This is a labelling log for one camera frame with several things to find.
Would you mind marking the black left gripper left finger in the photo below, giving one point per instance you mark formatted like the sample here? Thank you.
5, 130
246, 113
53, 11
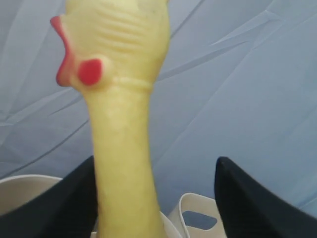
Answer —
39, 206

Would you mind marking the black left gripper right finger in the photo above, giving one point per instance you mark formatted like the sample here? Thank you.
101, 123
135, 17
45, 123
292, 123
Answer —
249, 210

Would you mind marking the whole rubber chicken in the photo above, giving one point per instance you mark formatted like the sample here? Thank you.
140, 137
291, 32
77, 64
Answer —
114, 51

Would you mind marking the cream bin marked O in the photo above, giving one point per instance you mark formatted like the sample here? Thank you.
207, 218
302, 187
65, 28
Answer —
130, 209

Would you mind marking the cream bin marked X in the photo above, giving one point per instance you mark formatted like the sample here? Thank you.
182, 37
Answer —
201, 205

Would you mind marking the white backdrop cloth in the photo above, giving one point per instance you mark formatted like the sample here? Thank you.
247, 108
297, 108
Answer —
240, 80

